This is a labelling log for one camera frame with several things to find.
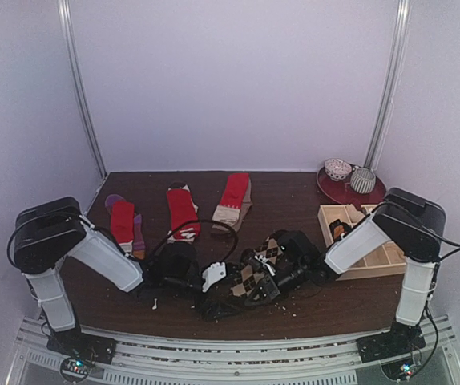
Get brown argyle sock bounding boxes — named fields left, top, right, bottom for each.
left=231, top=237, right=283, bottom=298

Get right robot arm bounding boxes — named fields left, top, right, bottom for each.
left=245, top=188, right=446, bottom=355

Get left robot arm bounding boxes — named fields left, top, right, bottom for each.
left=6, top=197, right=229, bottom=356

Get rolled colourful socks in box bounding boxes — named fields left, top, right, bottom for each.
left=329, top=219, right=353, bottom=242

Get purple striped sock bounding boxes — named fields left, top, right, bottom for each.
left=105, top=194, right=146, bottom=261

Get red sock middle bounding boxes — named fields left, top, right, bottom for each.
left=165, top=188, right=202, bottom=241

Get red sock far left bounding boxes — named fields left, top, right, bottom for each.
left=111, top=200, right=135, bottom=253

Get red white sock right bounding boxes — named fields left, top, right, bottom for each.
left=212, top=172, right=250, bottom=225

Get beige sock in box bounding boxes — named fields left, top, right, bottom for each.
left=346, top=205, right=367, bottom=224

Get red round tray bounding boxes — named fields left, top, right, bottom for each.
left=316, top=168, right=386, bottom=205

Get wooden divided organizer box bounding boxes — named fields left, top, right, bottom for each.
left=317, top=205, right=406, bottom=281

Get white patterned bowl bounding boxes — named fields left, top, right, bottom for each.
left=324, top=158, right=353, bottom=181

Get grey striped cup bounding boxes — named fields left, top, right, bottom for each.
left=350, top=167, right=376, bottom=195

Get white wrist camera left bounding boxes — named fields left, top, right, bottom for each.
left=201, top=262, right=227, bottom=293

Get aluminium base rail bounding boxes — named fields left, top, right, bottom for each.
left=2, top=316, right=460, bottom=384

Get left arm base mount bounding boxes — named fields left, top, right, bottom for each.
left=46, top=328, right=116, bottom=364

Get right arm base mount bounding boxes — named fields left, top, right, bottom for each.
left=357, top=321, right=426, bottom=363

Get aluminium frame post left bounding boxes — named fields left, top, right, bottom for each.
left=57, top=0, right=108, bottom=180

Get aluminium frame post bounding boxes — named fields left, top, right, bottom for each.
left=364, top=0, right=411, bottom=172
left=57, top=0, right=108, bottom=180

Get aluminium frame post right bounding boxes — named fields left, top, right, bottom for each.
left=364, top=0, right=411, bottom=172

